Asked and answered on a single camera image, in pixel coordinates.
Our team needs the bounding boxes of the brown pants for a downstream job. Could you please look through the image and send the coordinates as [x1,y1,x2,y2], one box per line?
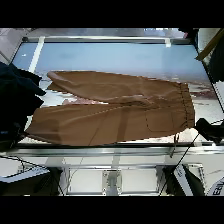
[24,69,196,158]

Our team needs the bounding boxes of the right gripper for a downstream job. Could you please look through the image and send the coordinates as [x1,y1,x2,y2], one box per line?
[195,117,221,145]

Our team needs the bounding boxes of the silver frame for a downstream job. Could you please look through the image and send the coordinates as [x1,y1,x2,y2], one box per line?
[0,34,224,197]

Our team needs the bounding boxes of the black cable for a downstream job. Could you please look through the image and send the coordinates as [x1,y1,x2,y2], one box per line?
[158,133,202,197]

